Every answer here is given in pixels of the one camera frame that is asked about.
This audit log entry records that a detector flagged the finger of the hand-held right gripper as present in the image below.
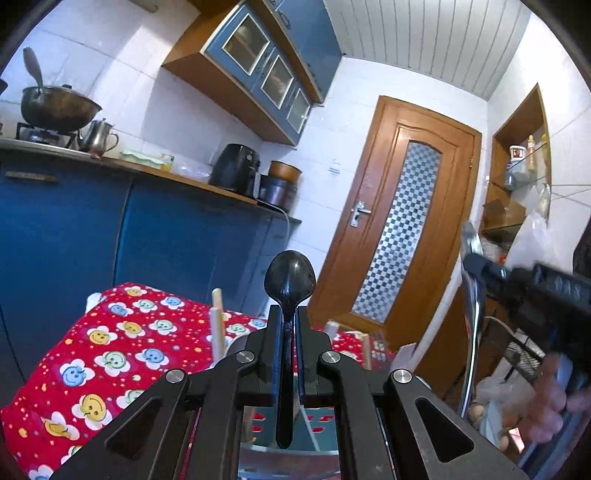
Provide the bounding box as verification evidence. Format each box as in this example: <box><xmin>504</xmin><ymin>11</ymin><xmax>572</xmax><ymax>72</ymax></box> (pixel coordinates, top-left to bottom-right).
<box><xmin>463</xmin><ymin>253</ymin><xmax>514</xmax><ymax>298</ymax></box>

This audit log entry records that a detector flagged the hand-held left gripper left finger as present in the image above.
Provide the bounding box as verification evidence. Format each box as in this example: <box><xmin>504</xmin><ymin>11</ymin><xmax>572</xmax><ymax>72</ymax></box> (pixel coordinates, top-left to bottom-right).
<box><xmin>48</xmin><ymin>305</ymin><xmax>283</xmax><ymax>480</ymax></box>

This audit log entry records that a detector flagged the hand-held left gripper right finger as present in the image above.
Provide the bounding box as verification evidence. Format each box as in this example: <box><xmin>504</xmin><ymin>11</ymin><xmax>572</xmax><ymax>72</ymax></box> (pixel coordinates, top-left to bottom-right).
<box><xmin>294</xmin><ymin>306</ymin><xmax>530</xmax><ymax>480</ymax></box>

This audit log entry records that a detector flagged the metal spoon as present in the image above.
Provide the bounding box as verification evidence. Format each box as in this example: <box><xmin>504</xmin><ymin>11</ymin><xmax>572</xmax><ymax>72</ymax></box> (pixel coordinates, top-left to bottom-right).
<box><xmin>459</xmin><ymin>220</ymin><xmax>486</xmax><ymax>418</ymax></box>

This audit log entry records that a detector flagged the black plastic spoon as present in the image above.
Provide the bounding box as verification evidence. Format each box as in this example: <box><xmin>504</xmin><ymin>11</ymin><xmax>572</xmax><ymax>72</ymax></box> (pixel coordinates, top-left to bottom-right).
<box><xmin>267</xmin><ymin>250</ymin><xmax>317</xmax><ymax>450</ymax></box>

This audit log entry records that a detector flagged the person's right hand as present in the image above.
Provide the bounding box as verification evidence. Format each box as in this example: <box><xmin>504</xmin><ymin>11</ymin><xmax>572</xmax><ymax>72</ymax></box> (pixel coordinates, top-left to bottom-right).
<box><xmin>519</xmin><ymin>354</ymin><xmax>591</xmax><ymax>445</ymax></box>

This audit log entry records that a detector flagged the white plastic bag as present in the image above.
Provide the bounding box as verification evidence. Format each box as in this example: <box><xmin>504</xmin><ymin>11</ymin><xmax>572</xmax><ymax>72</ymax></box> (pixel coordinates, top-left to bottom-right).
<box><xmin>510</xmin><ymin>185</ymin><xmax>578</xmax><ymax>271</ymax></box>

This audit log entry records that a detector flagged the wooden door with checkered glass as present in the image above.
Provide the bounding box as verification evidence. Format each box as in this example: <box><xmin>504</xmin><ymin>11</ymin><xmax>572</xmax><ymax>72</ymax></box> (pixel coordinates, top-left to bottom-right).
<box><xmin>307</xmin><ymin>95</ymin><xmax>483</xmax><ymax>357</ymax></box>

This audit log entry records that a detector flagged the bag of eggs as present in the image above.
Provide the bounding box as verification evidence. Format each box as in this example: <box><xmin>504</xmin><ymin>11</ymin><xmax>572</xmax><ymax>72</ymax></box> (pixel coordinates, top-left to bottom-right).
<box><xmin>468</xmin><ymin>374</ymin><xmax>523</xmax><ymax>457</ymax></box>

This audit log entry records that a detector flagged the dark cooking pot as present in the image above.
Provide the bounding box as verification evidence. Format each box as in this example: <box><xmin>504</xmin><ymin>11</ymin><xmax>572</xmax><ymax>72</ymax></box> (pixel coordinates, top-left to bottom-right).
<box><xmin>257</xmin><ymin>173</ymin><xmax>298</xmax><ymax>208</ymax></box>

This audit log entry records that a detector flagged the red smiley flower blanket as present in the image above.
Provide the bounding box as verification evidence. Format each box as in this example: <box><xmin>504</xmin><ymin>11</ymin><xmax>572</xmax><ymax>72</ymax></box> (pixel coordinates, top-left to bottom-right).
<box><xmin>0</xmin><ymin>281</ymin><xmax>399</xmax><ymax>480</ymax></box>

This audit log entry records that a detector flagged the brown pot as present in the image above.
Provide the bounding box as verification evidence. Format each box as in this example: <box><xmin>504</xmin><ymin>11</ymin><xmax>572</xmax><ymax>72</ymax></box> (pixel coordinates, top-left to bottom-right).
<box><xmin>269</xmin><ymin>160</ymin><xmax>303</xmax><ymax>182</ymax></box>

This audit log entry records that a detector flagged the black air fryer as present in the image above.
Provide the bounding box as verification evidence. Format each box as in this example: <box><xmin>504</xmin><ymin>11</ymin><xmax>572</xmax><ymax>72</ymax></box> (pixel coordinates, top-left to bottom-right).
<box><xmin>209</xmin><ymin>143</ymin><xmax>261</xmax><ymax>197</ymax></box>

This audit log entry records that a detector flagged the blue kitchen base cabinet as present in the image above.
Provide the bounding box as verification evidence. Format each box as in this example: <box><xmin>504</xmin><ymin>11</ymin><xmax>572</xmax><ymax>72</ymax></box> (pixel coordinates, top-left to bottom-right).
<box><xmin>0</xmin><ymin>141</ymin><xmax>303</xmax><ymax>384</ymax></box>

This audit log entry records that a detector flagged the green cloth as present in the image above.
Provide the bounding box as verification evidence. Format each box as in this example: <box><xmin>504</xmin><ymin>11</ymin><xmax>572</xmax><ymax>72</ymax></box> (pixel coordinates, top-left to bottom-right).
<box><xmin>119</xmin><ymin>150</ymin><xmax>167</xmax><ymax>164</ymax></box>

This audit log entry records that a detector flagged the steel kettle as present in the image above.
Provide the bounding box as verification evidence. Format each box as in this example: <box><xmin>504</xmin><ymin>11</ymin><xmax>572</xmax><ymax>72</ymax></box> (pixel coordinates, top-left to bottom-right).
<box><xmin>78</xmin><ymin>119</ymin><xmax>120</xmax><ymax>156</ymax></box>

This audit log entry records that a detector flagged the gas stove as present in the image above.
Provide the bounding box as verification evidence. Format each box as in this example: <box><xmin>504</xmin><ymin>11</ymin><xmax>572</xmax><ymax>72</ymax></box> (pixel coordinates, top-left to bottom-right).
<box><xmin>16</xmin><ymin>122</ymin><xmax>77</xmax><ymax>148</ymax></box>

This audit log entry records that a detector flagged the metal wok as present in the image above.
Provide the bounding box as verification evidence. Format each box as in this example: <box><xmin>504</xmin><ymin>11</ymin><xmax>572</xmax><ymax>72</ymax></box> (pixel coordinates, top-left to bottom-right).
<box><xmin>21</xmin><ymin>85</ymin><xmax>103</xmax><ymax>131</ymax></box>

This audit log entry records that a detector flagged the metal ladle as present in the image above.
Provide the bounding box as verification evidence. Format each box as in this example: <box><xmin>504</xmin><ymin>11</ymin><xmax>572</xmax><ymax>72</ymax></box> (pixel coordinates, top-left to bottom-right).
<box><xmin>23</xmin><ymin>46</ymin><xmax>46</xmax><ymax>97</ymax></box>

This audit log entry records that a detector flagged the wooden wall shelf niche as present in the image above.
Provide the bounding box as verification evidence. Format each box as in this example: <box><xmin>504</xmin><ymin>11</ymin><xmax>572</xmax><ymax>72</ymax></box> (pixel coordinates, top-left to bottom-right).
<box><xmin>478</xmin><ymin>83</ymin><xmax>553</xmax><ymax>245</ymax></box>

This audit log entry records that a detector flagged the white power cable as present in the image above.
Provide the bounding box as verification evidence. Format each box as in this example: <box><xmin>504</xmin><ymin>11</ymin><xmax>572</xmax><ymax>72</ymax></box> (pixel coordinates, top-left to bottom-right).
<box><xmin>257</xmin><ymin>200</ymin><xmax>293</xmax><ymax>241</ymax></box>

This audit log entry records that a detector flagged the metal door handle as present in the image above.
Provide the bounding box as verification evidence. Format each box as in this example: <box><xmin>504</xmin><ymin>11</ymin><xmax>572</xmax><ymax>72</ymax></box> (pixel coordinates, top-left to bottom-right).
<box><xmin>349</xmin><ymin>200</ymin><xmax>372</xmax><ymax>228</ymax></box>

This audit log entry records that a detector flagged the blue wall cabinet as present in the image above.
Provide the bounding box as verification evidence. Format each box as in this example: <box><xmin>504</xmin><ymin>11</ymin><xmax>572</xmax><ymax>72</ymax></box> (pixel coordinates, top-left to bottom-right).
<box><xmin>161</xmin><ymin>0</ymin><xmax>345</xmax><ymax>147</ymax></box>

